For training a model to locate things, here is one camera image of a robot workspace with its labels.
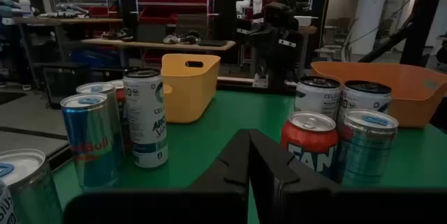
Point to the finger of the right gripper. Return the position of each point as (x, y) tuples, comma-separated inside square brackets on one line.
[(253, 37), (286, 47)]

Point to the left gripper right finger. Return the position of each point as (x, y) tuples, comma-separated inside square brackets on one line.
[(290, 189)]

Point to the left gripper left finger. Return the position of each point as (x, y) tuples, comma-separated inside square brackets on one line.
[(223, 182)]

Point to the red Fanta can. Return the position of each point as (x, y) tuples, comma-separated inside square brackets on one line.
[(307, 147), (120, 95)]

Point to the white Celsius can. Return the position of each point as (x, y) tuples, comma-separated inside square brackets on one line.
[(363, 102), (145, 119), (5, 210), (316, 98)]

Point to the green soda can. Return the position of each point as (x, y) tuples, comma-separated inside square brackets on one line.
[(366, 150), (91, 147)]

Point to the yellow plastic bin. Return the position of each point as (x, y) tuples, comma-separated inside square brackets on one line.
[(188, 98)]

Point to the orange plastic bin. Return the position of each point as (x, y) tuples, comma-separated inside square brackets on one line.
[(412, 98)]

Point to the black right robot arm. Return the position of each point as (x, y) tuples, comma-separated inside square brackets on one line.
[(276, 77)]

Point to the black keyboard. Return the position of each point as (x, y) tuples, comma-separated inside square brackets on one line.
[(212, 43)]

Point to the green table mat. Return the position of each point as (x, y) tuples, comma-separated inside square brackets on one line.
[(223, 112)]

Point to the wooden workbench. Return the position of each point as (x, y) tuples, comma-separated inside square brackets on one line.
[(70, 20), (157, 45)]

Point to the black diagonal strut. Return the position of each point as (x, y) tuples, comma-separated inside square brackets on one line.
[(387, 44)]

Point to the black computer screen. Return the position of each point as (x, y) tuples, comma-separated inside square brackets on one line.
[(64, 84)]

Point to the white metal bracket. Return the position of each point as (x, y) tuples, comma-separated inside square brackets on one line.
[(260, 81)]

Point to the black frame post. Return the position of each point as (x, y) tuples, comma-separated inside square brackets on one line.
[(422, 18)]

